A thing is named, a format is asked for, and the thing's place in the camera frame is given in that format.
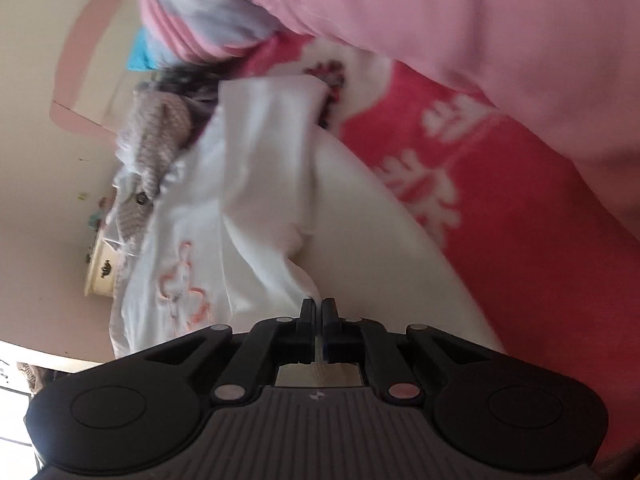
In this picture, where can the dark patterned scarf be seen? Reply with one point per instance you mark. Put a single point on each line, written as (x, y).
(190, 82)

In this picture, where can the blue cartoon quilt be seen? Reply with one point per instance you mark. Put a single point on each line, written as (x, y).
(139, 52)

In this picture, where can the red floral blanket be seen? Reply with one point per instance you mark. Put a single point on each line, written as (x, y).
(525, 240)

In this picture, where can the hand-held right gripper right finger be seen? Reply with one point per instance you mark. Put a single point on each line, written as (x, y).
(330, 332)

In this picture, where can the pink white headboard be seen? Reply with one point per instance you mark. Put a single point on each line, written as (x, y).
(80, 60)

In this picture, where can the pink floral duvet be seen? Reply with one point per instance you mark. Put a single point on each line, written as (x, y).
(450, 20)

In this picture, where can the white sweatshirt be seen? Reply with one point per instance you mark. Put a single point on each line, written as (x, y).
(260, 170)

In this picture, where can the cream nightstand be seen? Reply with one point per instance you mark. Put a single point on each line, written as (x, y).
(102, 272)

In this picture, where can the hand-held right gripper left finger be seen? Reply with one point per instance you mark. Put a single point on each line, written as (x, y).
(306, 330)

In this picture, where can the pink beige tweed jacket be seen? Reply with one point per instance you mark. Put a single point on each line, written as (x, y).
(155, 135)

